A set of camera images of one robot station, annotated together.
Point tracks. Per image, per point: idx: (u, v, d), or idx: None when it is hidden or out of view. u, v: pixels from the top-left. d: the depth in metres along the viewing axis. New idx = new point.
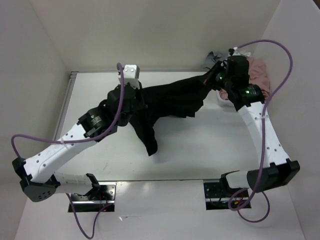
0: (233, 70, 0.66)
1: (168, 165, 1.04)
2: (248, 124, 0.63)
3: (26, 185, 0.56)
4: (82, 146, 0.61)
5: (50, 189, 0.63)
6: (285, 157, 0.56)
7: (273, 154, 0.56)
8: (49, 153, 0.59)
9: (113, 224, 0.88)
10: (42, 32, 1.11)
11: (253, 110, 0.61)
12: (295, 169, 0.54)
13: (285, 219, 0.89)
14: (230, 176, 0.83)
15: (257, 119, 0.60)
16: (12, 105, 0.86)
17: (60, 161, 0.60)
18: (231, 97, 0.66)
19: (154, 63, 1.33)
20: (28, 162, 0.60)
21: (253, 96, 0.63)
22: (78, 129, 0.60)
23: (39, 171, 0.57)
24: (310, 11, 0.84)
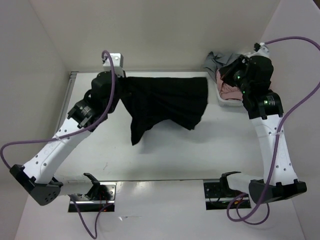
0: (254, 75, 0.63)
1: (168, 166, 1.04)
2: (260, 136, 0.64)
3: (33, 188, 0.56)
4: (78, 140, 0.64)
5: (55, 189, 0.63)
6: (293, 177, 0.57)
7: (282, 173, 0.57)
8: (47, 152, 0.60)
9: (114, 224, 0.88)
10: (42, 32, 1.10)
11: (268, 124, 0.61)
12: (301, 190, 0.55)
13: (285, 219, 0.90)
14: (232, 177, 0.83)
15: (271, 134, 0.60)
16: (11, 105, 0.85)
17: (60, 157, 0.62)
18: (246, 102, 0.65)
19: (154, 63, 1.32)
20: (26, 166, 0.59)
21: (271, 106, 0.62)
22: (70, 123, 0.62)
23: (42, 171, 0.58)
24: (311, 12, 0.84)
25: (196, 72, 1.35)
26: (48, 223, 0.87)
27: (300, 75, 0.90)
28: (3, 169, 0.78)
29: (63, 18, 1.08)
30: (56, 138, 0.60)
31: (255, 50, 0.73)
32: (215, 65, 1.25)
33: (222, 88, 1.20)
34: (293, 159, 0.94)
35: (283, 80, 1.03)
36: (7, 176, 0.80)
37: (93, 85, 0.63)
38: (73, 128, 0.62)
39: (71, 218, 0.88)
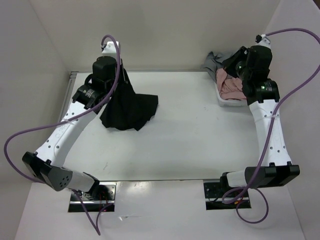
0: (253, 62, 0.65)
1: (168, 165, 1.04)
2: (256, 120, 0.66)
3: (49, 170, 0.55)
4: (85, 122, 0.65)
5: (68, 173, 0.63)
6: (286, 160, 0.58)
7: (275, 154, 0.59)
8: (58, 135, 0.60)
9: (113, 224, 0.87)
10: (42, 32, 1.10)
11: (264, 108, 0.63)
12: (294, 172, 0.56)
13: (285, 219, 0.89)
14: (230, 176, 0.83)
15: (267, 117, 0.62)
16: (12, 105, 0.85)
17: (70, 140, 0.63)
18: (245, 88, 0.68)
19: (154, 63, 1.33)
20: (39, 151, 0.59)
21: (268, 92, 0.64)
22: (77, 105, 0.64)
23: (56, 153, 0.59)
24: (310, 12, 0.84)
25: (196, 72, 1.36)
26: (48, 222, 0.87)
27: (301, 75, 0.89)
28: (4, 169, 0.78)
29: (63, 18, 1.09)
30: (65, 120, 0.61)
31: (256, 42, 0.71)
32: (215, 65, 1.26)
33: (222, 88, 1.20)
34: (293, 159, 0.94)
35: (283, 79, 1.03)
36: (7, 176, 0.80)
37: (94, 68, 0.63)
38: (78, 109, 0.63)
39: (70, 218, 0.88)
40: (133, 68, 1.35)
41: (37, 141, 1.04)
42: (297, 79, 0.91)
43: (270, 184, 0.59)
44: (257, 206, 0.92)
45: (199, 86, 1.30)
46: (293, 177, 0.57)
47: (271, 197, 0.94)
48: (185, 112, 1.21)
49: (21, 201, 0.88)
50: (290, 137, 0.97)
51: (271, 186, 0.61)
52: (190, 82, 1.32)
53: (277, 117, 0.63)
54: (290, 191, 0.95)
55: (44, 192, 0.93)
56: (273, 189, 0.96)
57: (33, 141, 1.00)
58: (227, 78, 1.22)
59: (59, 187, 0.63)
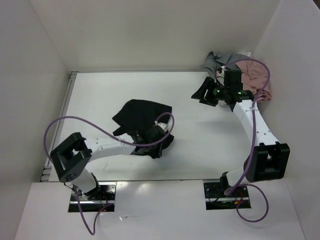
0: (229, 80, 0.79)
1: (168, 166, 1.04)
2: (240, 117, 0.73)
3: (82, 158, 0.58)
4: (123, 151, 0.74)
5: (79, 171, 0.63)
6: (274, 140, 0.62)
7: (263, 137, 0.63)
8: (108, 142, 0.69)
9: (114, 224, 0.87)
10: (42, 32, 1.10)
11: (243, 105, 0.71)
12: (285, 151, 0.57)
13: (286, 219, 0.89)
14: (230, 175, 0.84)
15: (248, 111, 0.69)
16: (12, 105, 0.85)
17: (109, 152, 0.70)
18: (227, 97, 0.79)
19: (154, 64, 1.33)
20: (87, 139, 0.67)
21: (245, 95, 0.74)
22: (128, 137, 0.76)
23: (97, 150, 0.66)
24: (310, 12, 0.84)
25: (196, 72, 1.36)
26: (48, 222, 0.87)
27: (301, 74, 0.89)
28: (4, 169, 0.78)
29: (63, 18, 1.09)
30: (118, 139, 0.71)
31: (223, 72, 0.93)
32: (215, 65, 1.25)
33: None
34: (293, 159, 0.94)
35: (282, 80, 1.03)
36: (7, 176, 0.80)
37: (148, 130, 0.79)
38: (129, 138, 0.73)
39: (70, 218, 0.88)
40: (133, 68, 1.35)
41: (37, 141, 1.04)
42: (298, 78, 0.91)
43: (269, 171, 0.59)
44: (257, 205, 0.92)
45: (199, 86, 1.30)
46: (286, 157, 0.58)
47: (271, 197, 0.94)
48: (184, 112, 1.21)
49: (21, 201, 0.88)
50: (290, 138, 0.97)
51: (271, 177, 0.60)
52: (190, 82, 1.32)
53: (256, 110, 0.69)
54: (290, 190, 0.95)
55: (44, 192, 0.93)
56: (273, 189, 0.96)
57: (34, 141, 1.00)
58: None
59: (66, 179, 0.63)
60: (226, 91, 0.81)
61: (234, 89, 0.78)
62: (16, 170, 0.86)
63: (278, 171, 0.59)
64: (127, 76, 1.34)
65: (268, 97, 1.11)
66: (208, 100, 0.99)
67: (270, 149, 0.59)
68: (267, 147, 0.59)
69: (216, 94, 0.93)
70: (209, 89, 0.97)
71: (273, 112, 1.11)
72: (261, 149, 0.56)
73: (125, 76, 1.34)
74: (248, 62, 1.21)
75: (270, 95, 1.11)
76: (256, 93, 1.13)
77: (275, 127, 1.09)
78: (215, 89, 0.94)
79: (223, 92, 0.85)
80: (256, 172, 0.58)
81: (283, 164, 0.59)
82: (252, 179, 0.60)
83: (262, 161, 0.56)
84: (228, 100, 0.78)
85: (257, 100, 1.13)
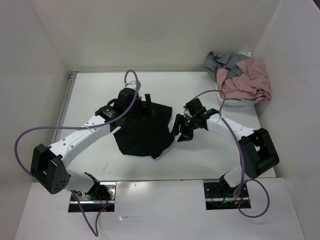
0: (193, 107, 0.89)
1: (168, 166, 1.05)
2: (216, 129, 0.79)
3: (56, 168, 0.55)
4: (101, 133, 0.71)
5: (66, 176, 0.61)
6: (251, 129, 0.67)
7: (241, 132, 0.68)
8: (74, 137, 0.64)
9: (114, 224, 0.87)
10: (42, 32, 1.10)
11: (213, 118, 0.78)
12: (264, 133, 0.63)
13: (286, 219, 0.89)
14: (228, 176, 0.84)
15: (219, 120, 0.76)
16: (12, 105, 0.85)
17: (83, 143, 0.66)
18: (198, 122, 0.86)
19: (154, 64, 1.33)
20: (53, 146, 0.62)
21: (209, 112, 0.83)
22: (98, 118, 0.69)
23: (68, 151, 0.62)
24: (310, 11, 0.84)
25: (196, 72, 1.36)
26: (48, 222, 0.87)
27: (301, 74, 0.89)
28: (3, 169, 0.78)
29: (63, 18, 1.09)
30: (86, 127, 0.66)
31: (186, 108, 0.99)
32: (215, 65, 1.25)
33: (222, 88, 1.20)
34: (294, 159, 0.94)
35: (282, 80, 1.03)
36: (7, 176, 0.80)
37: (120, 94, 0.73)
38: (99, 120, 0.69)
39: (70, 219, 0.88)
40: (133, 68, 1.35)
41: (37, 141, 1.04)
42: (298, 79, 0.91)
43: (265, 160, 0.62)
44: (257, 206, 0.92)
45: (195, 95, 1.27)
46: (269, 141, 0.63)
47: (271, 198, 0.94)
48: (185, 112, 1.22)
49: (21, 201, 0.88)
50: (290, 137, 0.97)
51: (269, 166, 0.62)
52: (190, 82, 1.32)
53: (225, 117, 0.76)
54: (290, 191, 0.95)
55: (44, 192, 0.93)
56: (274, 189, 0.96)
57: (33, 141, 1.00)
58: (227, 78, 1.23)
59: (56, 190, 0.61)
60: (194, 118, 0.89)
61: (199, 112, 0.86)
62: (16, 170, 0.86)
63: (272, 157, 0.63)
64: (127, 76, 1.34)
65: (268, 97, 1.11)
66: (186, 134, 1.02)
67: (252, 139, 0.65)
68: (249, 137, 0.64)
69: (188, 125, 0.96)
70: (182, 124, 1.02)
71: (273, 112, 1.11)
72: (243, 140, 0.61)
73: (125, 76, 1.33)
74: (248, 61, 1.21)
75: (270, 95, 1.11)
76: (256, 93, 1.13)
77: (275, 127, 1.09)
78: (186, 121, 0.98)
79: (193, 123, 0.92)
80: (254, 165, 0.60)
81: (272, 148, 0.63)
82: (254, 175, 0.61)
83: (251, 150, 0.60)
84: (200, 124, 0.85)
85: (257, 100, 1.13)
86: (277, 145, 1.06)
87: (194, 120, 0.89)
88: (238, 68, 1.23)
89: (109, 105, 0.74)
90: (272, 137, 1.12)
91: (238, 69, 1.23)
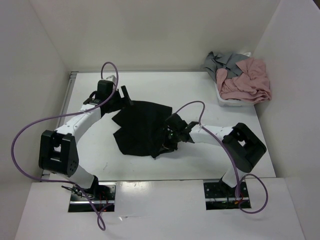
0: (175, 124, 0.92)
1: (167, 166, 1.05)
2: (202, 139, 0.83)
3: (69, 142, 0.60)
4: (94, 118, 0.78)
5: (76, 156, 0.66)
6: (230, 127, 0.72)
7: (221, 133, 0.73)
8: (75, 120, 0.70)
9: (113, 225, 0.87)
10: (42, 32, 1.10)
11: (195, 129, 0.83)
12: (241, 126, 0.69)
13: (286, 219, 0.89)
14: (227, 176, 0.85)
15: (200, 129, 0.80)
16: (12, 105, 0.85)
17: (83, 125, 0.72)
18: (182, 137, 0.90)
19: (154, 63, 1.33)
20: (58, 129, 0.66)
21: (190, 125, 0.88)
22: (88, 105, 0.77)
23: (75, 131, 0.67)
24: (311, 12, 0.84)
25: (196, 72, 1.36)
26: (48, 222, 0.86)
27: (301, 74, 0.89)
28: (3, 169, 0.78)
29: (63, 18, 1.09)
30: (82, 111, 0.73)
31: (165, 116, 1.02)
32: (215, 65, 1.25)
33: (222, 89, 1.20)
34: (294, 159, 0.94)
35: (282, 80, 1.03)
36: (6, 176, 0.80)
37: (99, 85, 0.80)
38: (90, 105, 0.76)
39: (70, 218, 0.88)
40: (133, 68, 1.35)
41: (38, 141, 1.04)
42: (298, 78, 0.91)
43: (252, 152, 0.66)
44: (257, 205, 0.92)
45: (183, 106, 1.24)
46: (250, 132, 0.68)
47: (271, 198, 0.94)
48: (185, 113, 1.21)
49: (21, 201, 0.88)
50: (290, 137, 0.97)
51: (259, 156, 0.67)
52: (189, 82, 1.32)
53: (205, 125, 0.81)
54: (290, 191, 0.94)
55: (44, 192, 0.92)
56: (274, 189, 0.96)
57: (34, 141, 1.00)
58: (227, 78, 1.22)
59: (69, 172, 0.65)
60: (178, 133, 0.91)
61: (181, 127, 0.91)
62: (16, 169, 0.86)
63: (258, 147, 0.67)
64: (127, 75, 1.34)
65: (268, 97, 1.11)
66: (169, 147, 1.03)
67: (234, 135, 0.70)
68: (230, 134, 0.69)
69: (170, 138, 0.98)
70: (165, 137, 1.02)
71: (273, 112, 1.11)
72: (227, 139, 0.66)
73: (125, 76, 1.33)
74: (248, 61, 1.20)
75: (270, 95, 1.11)
76: (256, 93, 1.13)
77: (275, 127, 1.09)
78: (169, 134, 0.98)
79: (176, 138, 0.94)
80: (246, 160, 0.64)
81: (256, 139, 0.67)
82: (248, 169, 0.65)
83: (236, 146, 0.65)
84: (184, 139, 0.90)
85: (257, 100, 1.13)
86: (277, 145, 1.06)
87: (177, 134, 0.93)
88: (238, 68, 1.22)
89: (91, 97, 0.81)
90: (272, 137, 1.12)
91: (238, 69, 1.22)
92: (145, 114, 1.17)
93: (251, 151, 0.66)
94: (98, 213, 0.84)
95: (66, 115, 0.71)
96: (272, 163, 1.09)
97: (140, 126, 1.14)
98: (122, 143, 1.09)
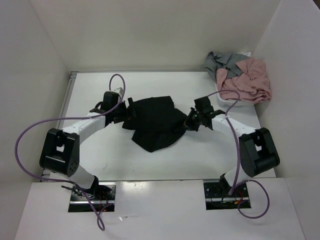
0: (201, 107, 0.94)
1: (179, 155, 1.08)
2: (222, 129, 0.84)
3: (74, 140, 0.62)
4: (99, 125, 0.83)
5: (78, 157, 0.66)
6: (252, 129, 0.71)
7: (242, 130, 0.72)
8: (81, 123, 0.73)
9: (114, 225, 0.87)
10: (42, 32, 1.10)
11: (219, 117, 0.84)
12: (265, 132, 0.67)
13: (286, 220, 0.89)
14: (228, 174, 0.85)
15: (224, 120, 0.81)
16: (12, 105, 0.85)
17: (88, 131, 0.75)
18: (203, 120, 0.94)
19: (154, 64, 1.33)
20: (64, 129, 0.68)
21: (216, 113, 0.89)
22: (93, 113, 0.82)
23: (80, 132, 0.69)
24: (311, 11, 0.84)
25: (196, 72, 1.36)
26: (48, 222, 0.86)
27: (301, 74, 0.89)
28: (3, 169, 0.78)
29: (63, 18, 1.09)
30: (88, 117, 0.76)
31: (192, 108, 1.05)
32: (215, 65, 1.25)
33: (222, 89, 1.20)
34: (294, 159, 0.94)
35: (282, 80, 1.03)
36: (6, 176, 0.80)
37: (105, 96, 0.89)
38: (96, 113, 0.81)
39: (70, 218, 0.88)
40: (133, 68, 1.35)
41: (38, 141, 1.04)
42: (298, 78, 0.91)
43: (264, 158, 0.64)
44: (257, 205, 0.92)
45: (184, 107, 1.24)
46: (271, 141, 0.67)
47: (271, 198, 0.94)
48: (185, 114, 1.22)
49: (21, 201, 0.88)
50: (290, 137, 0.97)
51: (270, 166, 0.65)
52: (189, 82, 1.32)
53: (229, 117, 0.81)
54: (290, 191, 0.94)
55: (44, 192, 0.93)
56: (274, 189, 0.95)
57: (34, 141, 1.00)
58: (227, 78, 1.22)
59: (69, 173, 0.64)
60: (201, 115, 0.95)
61: (206, 111, 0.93)
62: (16, 169, 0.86)
63: (273, 157, 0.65)
64: (127, 75, 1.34)
65: (268, 97, 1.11)
66: (189, 127, 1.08)
67: (254, 137, 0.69)
68: (250, 134, 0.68)
69: (193, 119, 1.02)
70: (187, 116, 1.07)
71: (273, 112, 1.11)
72: (245, 136, 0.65)
73: (125, 76, 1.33)
74: (248, 61, 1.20)
75: (270, 95, 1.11)
76: (256, 93, 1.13)
77: (276, 127, 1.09)
78: (193, 115, 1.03)
79: (198, 119, 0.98)
80: (254, 163, 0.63)
81: (274, 150, 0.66)
82: (252, 173, 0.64)
83: (252, 147, 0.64)
84: (205, 122, 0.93)
85: (257, 100, 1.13)
86: (277, 145, 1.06)
87: (200, 117, 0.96)
88: (238, 68, 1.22)
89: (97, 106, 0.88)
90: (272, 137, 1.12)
91: (238, 69, 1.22)
92: (162, 113, 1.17)
93: (263, 158, 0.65)
94: (97, 213, 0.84)
95: (73, 117, 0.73)
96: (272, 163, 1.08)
97: (158, 123, 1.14)
98: (145, 140, 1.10)
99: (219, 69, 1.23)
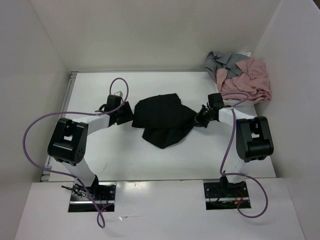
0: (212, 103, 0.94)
1: (187, 152, 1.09)
2: (226, 120, 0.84)
3: (83, 129, 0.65)
4: (102, 125, 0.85)
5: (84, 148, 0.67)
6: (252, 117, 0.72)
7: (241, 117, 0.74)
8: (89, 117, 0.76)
9: (113, 223, 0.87)
10: (42, 32, 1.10)
11: (224, 109, 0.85)
12: (263, 119, 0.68)
13: (286, 219, 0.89)
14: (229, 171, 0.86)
15: (229, 110, 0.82)
16: (12, 105, 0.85)
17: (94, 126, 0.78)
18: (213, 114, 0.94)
19: (154, 64, 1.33)
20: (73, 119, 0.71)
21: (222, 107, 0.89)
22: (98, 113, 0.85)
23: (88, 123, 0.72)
24: (311, 12, 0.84)
25: (196, 72, 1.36)
26: (47, 222, 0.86)
27: (301, 74, 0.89)
28: (3, 170, 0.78)
29: (63, 18, 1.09)
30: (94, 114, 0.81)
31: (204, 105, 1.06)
32: (215, 65, 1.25)
33: (222, 88, 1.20)
34: (294, 159, 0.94)
35: (282, 80, 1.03)
36: (6, 176, 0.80)
37: (109, 99, 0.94)
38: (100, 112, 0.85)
39: (70, 218, 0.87)
40: (133, 68, 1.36)
41: (38, 141, 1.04)
42: (298, 79, 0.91)
43: (259, 144, 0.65)
44: (257, 205, 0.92)
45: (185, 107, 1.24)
46: (268, 128, 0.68)
47: (271, 198, 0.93)
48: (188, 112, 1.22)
49: (21, 201, 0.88)
50: (290, 138, 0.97)
51: (263, 152, 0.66)
52: (189, 82, 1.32)
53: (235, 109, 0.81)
54: (290, 191, 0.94)
55: (44, 192, 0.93)
56: (274, 189, 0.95)
57: (34, 141, 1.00)
58: (227, 78, 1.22)
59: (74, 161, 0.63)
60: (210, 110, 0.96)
61: (217, 105, 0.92)
62: (15, 170, 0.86)
63: (268, 144, 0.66)
64: (127, 75, 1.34)
65: (268, 97, 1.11)
66: (199, 122, 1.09)
67: (252, 124, 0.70)
68: (248, 120, 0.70)
69: (204, 115, 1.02)
70: (198, 114, 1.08)
71: (273, 112, 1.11)
72: (241, 120, 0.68)
73: (125, 76, 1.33)
74: (248, 61, 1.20)
75: (270, 95, 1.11)
76: (256, 93, 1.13)
77: (275, 127, 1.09)
78: (203, 111, 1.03)
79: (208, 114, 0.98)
80: (246, 146, 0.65)
81: (270, 137, 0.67)
82: (244, 155, 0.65)
83: (245, 130, 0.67)
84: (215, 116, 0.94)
85: (257, 100, 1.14)
86: (277, 145, 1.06)
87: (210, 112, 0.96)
88: (238, 68, 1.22)
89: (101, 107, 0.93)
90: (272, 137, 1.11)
91: (238, 69, 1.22)
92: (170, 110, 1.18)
93: (257, 143, 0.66)
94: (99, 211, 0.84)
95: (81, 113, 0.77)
96: (272, 164, 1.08)
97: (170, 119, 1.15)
98: (156, 138, 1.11)
99: (219, 69, 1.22)
